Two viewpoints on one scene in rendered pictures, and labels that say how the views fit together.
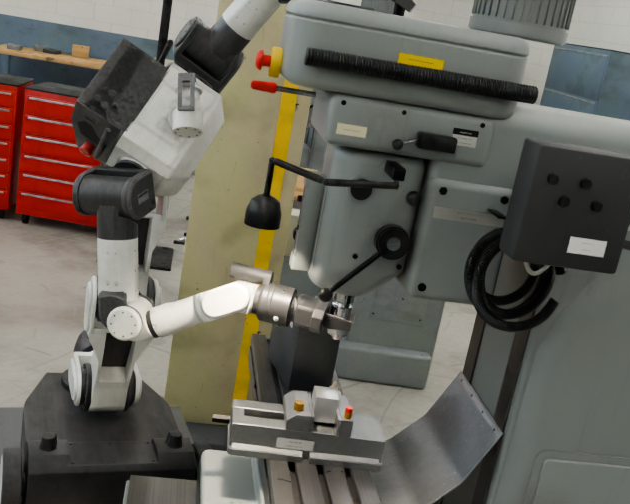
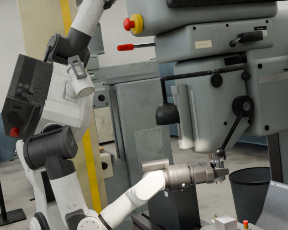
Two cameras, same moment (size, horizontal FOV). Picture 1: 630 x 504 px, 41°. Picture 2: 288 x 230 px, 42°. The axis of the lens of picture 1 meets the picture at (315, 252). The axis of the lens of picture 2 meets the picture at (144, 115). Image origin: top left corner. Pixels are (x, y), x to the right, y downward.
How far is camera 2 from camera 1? 0.78 m
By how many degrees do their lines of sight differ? 17
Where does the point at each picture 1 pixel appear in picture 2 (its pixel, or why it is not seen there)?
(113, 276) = (71, 201)
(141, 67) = (37, 67)
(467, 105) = (257, 11)
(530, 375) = not seen: outside the picture
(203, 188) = not seen: hidden behind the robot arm
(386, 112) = (218, 28)
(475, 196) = (275, 64)
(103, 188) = (45, 145)
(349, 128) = (201, 43)
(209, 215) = not seen: hidden behind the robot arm
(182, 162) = (84, 114)
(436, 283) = (272, 122)
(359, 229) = (222, 106)
